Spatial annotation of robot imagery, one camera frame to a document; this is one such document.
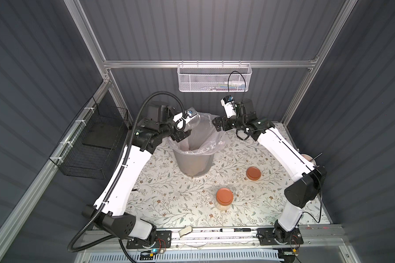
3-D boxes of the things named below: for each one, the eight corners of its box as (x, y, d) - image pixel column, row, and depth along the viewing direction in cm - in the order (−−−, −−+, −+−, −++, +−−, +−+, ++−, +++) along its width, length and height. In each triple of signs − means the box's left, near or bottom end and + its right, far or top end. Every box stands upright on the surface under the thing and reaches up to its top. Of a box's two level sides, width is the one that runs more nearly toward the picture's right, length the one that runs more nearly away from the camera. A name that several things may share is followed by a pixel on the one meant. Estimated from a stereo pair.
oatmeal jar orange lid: (216, 210, 84) (218, 203, 75) (215, 196, 88) (217, 187, 80) (231, 210, 84) (234, 203, 75) (229, 196, 88) (232, 187, 80)
